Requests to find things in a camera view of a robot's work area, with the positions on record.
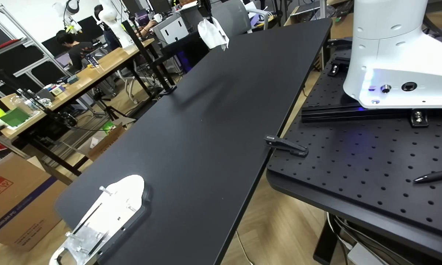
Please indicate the gray slotted cabinet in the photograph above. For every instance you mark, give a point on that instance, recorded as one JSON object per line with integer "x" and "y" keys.
{"x": 172, "y": 30}

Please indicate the small green item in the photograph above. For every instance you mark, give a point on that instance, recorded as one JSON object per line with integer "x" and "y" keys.
{"x": 108, "y": 127}

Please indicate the person with black hair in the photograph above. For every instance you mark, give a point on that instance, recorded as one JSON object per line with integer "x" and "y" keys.
{"x": 74, "y": 52}

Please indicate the black lever clamp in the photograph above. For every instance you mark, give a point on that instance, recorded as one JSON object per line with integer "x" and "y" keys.
{"x": 286, "y": 146}

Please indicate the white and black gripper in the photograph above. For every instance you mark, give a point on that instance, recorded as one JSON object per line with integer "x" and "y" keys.
{"x": 205, "y": 6}

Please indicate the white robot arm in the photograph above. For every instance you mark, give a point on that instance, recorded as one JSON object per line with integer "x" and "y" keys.
{"x": 393, "y": 53}

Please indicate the black perforated breadboard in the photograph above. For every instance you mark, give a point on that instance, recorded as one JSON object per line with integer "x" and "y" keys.
{"x": 369, "y": 167}

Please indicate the gray office chair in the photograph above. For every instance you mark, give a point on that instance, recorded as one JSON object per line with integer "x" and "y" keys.
{"x": 236, "y": 16}

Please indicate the black rod stand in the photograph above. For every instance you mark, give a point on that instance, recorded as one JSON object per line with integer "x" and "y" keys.
{"x": 148, "y": 56}

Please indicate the small brown box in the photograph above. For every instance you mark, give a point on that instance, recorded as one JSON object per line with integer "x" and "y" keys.
{"x": 105, "y": 142}

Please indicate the green board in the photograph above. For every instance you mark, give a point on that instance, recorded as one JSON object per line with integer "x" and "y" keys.
{"x": 15, "y": 118}

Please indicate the metal bolt bracket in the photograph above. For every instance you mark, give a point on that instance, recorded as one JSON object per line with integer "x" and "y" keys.
{"x": 419, "y": 118}

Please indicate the black aluminium rail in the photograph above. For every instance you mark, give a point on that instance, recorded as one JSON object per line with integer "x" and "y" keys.
{"x": 339, "y": 114}

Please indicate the black pen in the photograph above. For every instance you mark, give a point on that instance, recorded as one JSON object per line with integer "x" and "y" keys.
{"x": 435, "y": 175}

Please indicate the long wooden desk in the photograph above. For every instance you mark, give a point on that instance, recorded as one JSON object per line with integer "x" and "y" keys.
{"x": 83, "y": 78}

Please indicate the small black tripod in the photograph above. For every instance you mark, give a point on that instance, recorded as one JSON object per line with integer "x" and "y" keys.
{"x": 105, "y": 105}

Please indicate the metal shelf rack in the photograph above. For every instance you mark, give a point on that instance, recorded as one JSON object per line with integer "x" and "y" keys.
{"x": 15, "y": 56}

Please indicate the large cardboard box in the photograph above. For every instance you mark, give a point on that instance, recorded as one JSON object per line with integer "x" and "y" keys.
{"x": 20, "y": 206}

